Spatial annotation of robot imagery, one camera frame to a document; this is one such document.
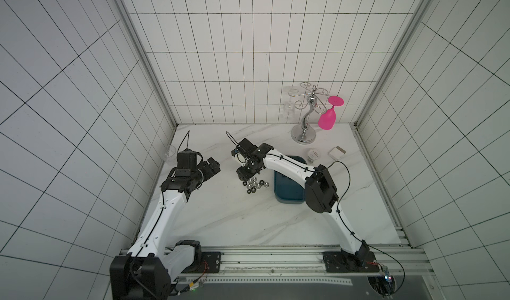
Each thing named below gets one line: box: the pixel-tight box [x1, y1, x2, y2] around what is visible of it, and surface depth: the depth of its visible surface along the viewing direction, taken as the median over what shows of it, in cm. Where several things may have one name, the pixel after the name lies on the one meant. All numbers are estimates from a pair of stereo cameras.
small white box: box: [327, 146, 346, 161], surface depth 107 cm
